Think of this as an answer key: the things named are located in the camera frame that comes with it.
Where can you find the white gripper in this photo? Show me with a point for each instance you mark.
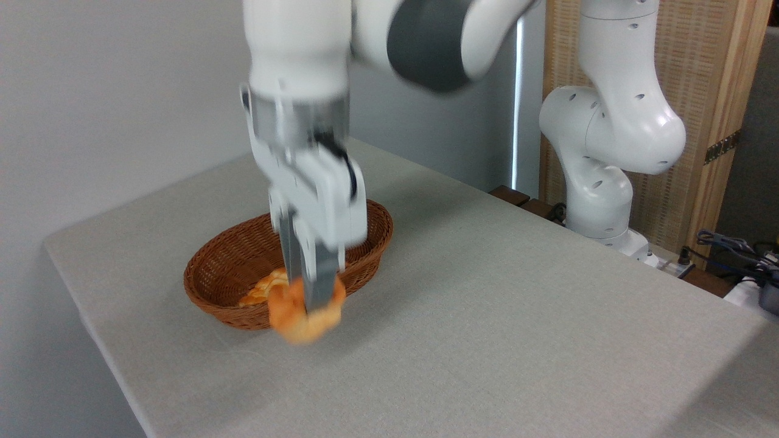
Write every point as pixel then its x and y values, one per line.
pixel 322 194

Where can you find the round knotted bread roll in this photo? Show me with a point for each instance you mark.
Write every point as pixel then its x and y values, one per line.
pixel 292 316

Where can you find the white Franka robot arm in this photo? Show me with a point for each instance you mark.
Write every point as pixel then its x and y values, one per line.
pixel 614 121

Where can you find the long braided bread loaf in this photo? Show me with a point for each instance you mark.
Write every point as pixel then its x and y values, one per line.
pixel 268 287

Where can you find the brown oval wicker basket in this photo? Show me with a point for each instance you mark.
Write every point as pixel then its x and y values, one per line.
pixel 225 267

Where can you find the white power strip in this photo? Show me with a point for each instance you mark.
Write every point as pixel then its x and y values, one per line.
pixel 668 264

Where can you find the metal screen hinge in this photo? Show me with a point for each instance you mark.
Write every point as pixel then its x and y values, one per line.
pixel 723 146

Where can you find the wooden rattan folding screen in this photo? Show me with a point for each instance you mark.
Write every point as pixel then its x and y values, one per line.
pixel 706 67

